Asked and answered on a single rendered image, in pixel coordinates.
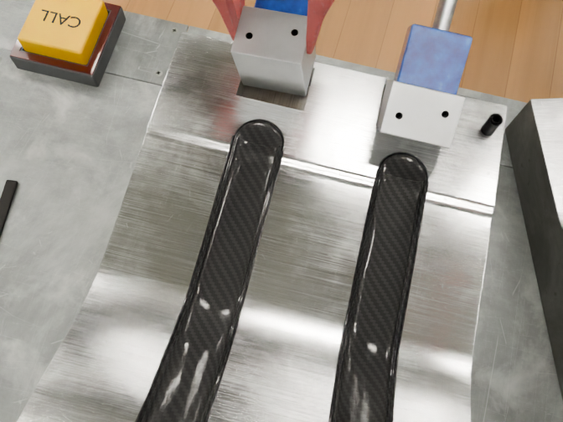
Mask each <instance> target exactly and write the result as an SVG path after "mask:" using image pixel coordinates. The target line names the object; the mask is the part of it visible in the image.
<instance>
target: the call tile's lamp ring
mask: <svg viewBox="0 0 563 422"><path fill-rule="evenodd" d="M104 4H105V5H106V9H108V10H111V13H110V15H109V17H108V19H107V21H106V25H105V27H104V29H103V31H102V33H101V36H100V39H99V41H98V43H97V45H96V48H95V51H94V53H93V55H92V57H91V59H90V63H89V64H88V67H86V66H83V65H79V64H72V63H69V62H65V61H62V60H57V59H51V58H48V57H44V56H40V55H36V54H30V53H26V52H23V51H20V49H21V48H22V45H21V44H20V43H19V41H18V39H17V41H16V43H15V45H14V47H13V50H12V52H11V54H10V56H12V57H16V58H20V59H26V60H30V61H33V62H37V63H41V64H47V65H51V66H54V67H59V68H62V69H68V70H73V71H76V72H80V73H83V74H88V75H93V74H94V71H95V69H96V66H97V63H98V61H99V59H100V57H101V53H102V51H103V49H104V47H105V45H106V41H107V39H108V37H109V35H110V32H111V29H112V27H113V25H114V22H115V21H116V17H117V15H118V13H119V11H120V8H121V6H118V5H115V4H111V3H104Z"/></svg>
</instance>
